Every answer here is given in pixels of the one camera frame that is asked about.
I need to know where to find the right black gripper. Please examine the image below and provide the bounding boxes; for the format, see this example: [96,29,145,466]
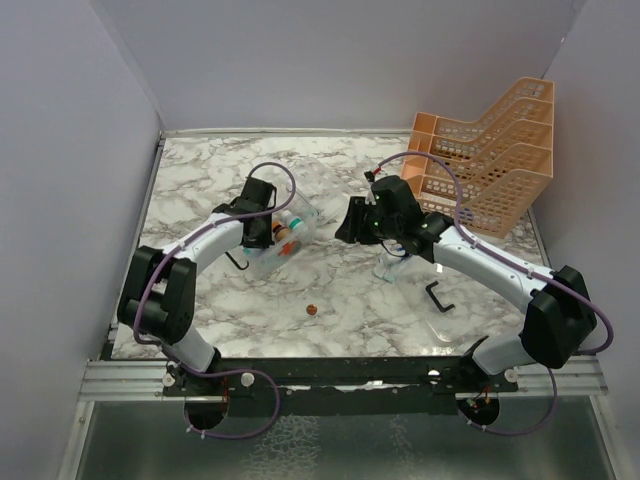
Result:
[335,197,401,245]

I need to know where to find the brown orange-cap medicine bottle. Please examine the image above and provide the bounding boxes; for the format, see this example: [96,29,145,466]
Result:
[272,221,291,242]

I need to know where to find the clear plastic medicine box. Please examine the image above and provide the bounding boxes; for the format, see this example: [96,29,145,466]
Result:
[241,175,320,278]

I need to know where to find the white green-label medicine bottle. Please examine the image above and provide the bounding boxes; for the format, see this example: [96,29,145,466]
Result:
[282,211,306,232]

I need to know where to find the small clear teal packet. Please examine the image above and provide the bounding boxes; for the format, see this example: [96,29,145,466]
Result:
[373,257,403,284]

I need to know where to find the white blue small bottle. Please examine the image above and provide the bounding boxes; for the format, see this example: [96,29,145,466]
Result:
[391,245,411,258]

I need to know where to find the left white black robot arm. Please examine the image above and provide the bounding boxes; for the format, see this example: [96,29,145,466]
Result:
[116,177,277,395]

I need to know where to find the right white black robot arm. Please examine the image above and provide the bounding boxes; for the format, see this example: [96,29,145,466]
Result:
[335,175,596,391]

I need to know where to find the clear plastic box lid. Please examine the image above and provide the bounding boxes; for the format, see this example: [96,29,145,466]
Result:
[395,259,475,346]

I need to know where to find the orange plastic file organizer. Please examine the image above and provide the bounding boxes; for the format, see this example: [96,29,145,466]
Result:
[401,77,555,238]

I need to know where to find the black box handle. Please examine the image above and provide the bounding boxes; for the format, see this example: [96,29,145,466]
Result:
[225,252,250,271]

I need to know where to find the black lid handle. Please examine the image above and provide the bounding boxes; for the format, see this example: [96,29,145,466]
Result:
[425,281,456,314]

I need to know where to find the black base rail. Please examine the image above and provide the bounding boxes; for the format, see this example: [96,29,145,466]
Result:
[163,356,517,418]

